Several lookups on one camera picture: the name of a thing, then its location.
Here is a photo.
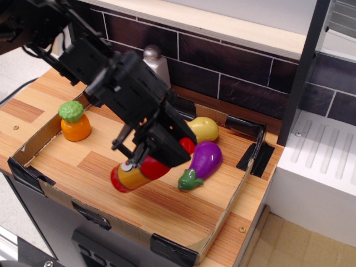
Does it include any black vertical post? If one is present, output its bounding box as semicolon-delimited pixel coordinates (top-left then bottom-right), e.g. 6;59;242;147
277;1;335;146

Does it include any red hot sauce bottle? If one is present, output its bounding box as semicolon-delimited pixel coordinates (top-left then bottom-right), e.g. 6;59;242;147
110;137;196;194

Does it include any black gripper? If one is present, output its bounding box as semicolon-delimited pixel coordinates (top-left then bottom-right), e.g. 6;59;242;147
85;52;197;167

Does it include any yellow toy potato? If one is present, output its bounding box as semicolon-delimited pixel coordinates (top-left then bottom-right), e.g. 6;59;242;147
187;117;219;143

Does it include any orange toy carrot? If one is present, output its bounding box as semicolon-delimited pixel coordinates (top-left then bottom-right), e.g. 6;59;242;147
58;101;91;141

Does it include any white dish drying rack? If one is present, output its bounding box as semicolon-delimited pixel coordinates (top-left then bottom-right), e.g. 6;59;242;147
268;111;355;246

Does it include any purple toy eggplant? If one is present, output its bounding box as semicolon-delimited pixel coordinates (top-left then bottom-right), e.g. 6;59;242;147
177;141;223;191

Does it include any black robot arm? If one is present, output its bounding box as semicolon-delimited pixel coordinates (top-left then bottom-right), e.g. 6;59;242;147
1;1;196;167

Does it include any cardboard fence with black tape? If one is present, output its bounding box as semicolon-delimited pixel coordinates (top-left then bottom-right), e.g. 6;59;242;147
1;86;283;266

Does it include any white salt shaker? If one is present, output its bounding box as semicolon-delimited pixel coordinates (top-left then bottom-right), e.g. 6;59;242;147
143;44;171;89

